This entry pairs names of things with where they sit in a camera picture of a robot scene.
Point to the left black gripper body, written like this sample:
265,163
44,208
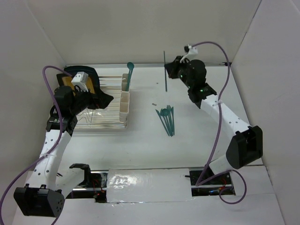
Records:
84,100

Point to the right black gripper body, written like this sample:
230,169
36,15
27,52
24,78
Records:
183,72

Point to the teal chopstick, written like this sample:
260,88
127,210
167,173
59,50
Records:
166,88

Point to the teal spoon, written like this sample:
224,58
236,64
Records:
130,67
166,120

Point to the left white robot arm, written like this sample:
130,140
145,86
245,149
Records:
45,191

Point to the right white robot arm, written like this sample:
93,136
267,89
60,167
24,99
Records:
246,141

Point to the clear dish rack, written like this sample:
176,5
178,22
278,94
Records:
105,119

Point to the white utensil holder near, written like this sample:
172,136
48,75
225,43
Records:
124,106

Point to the white utensil holder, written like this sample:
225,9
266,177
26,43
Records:
124,106
124,83

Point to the dark teal plate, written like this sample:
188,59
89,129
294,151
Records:
73,70

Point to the white utensil holder far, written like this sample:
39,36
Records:
124,83

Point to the teal spoon on table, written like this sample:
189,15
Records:
166,120

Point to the teal utensil pile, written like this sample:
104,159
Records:
172,113

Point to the reflective tape sheet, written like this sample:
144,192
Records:
148,186

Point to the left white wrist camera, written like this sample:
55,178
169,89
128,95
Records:
79,82

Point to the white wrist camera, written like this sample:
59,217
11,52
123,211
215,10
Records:
79,82
190,51

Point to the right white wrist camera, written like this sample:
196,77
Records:
190,51

